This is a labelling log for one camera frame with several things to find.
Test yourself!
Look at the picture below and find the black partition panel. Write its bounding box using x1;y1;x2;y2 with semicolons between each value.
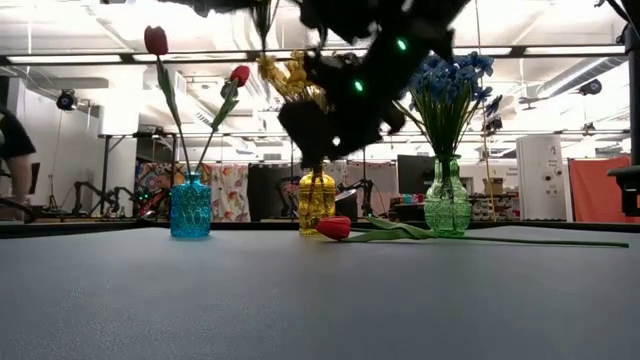
247;163;301;221

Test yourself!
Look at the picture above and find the red artificial tulip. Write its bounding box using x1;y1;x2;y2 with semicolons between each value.
194;64;251;176
314;214;630;250
143;25;194;179

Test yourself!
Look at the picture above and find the long ceiling light bar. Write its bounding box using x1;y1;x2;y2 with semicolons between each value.
0;45;640;65

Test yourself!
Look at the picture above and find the black monitor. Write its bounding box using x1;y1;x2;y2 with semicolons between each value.
397;154;436;196

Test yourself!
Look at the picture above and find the green glass vase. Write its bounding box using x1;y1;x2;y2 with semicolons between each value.
423;154;473;237

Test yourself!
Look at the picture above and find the thin brown pole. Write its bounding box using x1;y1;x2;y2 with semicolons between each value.
473;0;497;222

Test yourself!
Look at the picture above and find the person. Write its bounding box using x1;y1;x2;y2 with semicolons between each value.
0;107;37;224

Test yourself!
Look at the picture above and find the yellow glass vase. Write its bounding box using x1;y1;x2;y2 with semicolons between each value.
298;167;337;236

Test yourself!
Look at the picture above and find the floral curtain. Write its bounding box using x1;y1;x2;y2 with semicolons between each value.
134;162;250;223

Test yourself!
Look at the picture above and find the black cylinder speaker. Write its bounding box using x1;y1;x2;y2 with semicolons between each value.
334;188;359;221

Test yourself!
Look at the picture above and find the white cabinet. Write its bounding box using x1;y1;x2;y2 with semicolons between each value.
516;134;567;222

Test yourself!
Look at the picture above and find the blue glass vase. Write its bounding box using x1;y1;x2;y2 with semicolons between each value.
169;172;213;239

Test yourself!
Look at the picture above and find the black upright post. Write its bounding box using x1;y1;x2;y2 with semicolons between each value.
617;0;640;166

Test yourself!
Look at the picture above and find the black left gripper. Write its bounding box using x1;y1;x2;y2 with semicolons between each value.
277;49;386;169

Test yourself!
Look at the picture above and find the black ceiling spotlight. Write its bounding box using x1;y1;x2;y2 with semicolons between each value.
55;88;79;112
578;78;604;97

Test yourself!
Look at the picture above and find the small dark monitor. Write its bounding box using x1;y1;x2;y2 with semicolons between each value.
28;162;42;195

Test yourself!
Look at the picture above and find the black clamp bracket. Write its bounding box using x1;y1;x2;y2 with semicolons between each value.
607;166;640;218

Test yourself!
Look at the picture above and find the orange partition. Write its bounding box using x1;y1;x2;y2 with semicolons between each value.
568;157;632;225

